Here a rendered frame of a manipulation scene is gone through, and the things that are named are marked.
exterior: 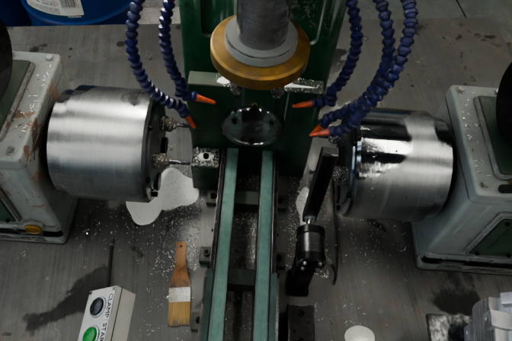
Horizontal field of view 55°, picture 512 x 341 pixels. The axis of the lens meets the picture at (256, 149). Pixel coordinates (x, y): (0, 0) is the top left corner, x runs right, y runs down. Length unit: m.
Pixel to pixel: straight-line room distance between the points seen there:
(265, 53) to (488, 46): 1.20
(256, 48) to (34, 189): 0.55
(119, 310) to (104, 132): 0.34
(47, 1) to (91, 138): 1.60
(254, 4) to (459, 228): 0.66
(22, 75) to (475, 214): 0.97
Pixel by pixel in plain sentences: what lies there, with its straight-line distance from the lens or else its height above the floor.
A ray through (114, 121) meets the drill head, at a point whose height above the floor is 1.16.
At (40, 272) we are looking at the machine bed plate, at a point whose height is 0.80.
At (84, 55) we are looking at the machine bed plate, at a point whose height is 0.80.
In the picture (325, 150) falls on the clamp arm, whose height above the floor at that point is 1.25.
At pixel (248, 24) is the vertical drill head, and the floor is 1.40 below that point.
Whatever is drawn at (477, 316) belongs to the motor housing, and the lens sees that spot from 1.08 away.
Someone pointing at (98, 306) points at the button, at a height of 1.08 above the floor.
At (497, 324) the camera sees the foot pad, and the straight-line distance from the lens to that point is 1.03.
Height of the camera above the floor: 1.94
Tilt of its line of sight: 54 degrees down
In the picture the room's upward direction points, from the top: 6 degrees clockwise
